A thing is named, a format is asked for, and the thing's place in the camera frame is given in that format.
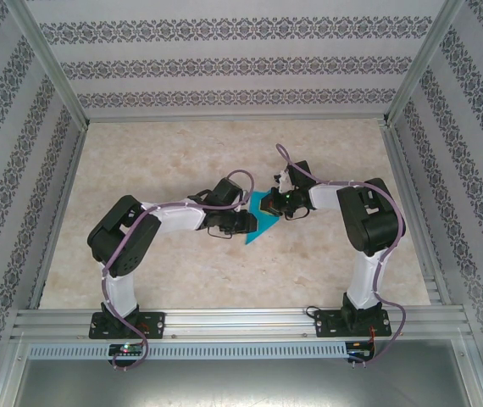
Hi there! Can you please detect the aluminium frame rail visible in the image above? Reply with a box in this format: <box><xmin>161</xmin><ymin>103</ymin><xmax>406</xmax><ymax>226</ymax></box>
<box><xmin>27</xmin><ymin>125</ymin><xmax>90</xmax><ymax>309</ymax></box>
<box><xmin>83</xmin><ymin>110</ymin><xmax>391</xmax><ymax>125</ymax></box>
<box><xmin>379</xmin><ymin>122</ymin><xmax>452</xmax><ymax>306</ymax></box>

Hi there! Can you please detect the wide aluminium mounting rail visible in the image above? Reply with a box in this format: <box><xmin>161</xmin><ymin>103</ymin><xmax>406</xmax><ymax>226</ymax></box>
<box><xmin>10</xmin><ymin>307</ymin><xmax>469</xmax><ymax>340</ymax></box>

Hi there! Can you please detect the purple cable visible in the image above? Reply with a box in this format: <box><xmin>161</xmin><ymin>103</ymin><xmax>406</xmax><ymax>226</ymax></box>
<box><xmin>275</xmin><ymin>143</ymin><xmax>408</xmax><ymax>368</ymax></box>
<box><xmin>101</xmin><ymin>169</ymin><xmax>255</xmax><ymax>373</ymax></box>

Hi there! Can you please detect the slotted grey cable duct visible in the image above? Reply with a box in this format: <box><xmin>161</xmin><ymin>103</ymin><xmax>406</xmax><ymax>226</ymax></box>
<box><xmin>27</xmin><ymin>341</ymin><xmax>349</xmax><ymax>361</ymax></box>

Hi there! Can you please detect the grey metal panel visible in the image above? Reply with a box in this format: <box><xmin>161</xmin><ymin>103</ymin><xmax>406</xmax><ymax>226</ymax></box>
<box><xmin>10</xmin><ymin>358</ymin><xmax>483</xmax><ymax>407</ymax></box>

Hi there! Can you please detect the aluminium frame post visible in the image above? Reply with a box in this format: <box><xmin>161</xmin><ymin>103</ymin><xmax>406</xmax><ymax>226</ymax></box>
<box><xmin>452</xmin><ymin>338</ymin><xmax>483</xmax><ymax>407</ymax></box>
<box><xmin>6</xmin><ymin>0</ymin><xmax>90</xmax><ymax>128</ymax></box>
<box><xmin>0</xmin><ymin>332</ymin><xmax>29</xmax><ymax>407</ymax></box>
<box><xmin>385</xmin><ymin>0</ymin><xmax>467</xmax><ymax>126</ymax></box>

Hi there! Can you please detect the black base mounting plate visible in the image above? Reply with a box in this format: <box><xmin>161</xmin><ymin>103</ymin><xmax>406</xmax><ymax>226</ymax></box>
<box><xmin>314</xmin><ymin>308</ymin><xmax>394</xmax><ymax>339</ymax></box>
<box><xmin>88</xmin><ymin>311</ymin><xmax>166</xmax><ymax>340</ymax></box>

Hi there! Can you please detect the blue paper sheet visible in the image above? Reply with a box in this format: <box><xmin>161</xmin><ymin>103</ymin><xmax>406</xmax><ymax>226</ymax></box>
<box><xmin>243</xmin><ymin>190</ymin><xmax>283</xmax><ymax>246</ymax></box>

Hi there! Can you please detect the small circuit board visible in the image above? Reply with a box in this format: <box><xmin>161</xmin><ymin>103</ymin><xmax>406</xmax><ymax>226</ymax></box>
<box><xmin>108</xmin><ymin>343</ymin><xmax>146</xmax><ymax>357</ymax></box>
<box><xmin>346</xmin><ymin>340</ymin><xmax>377</xmax><ymax>360</ymax></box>

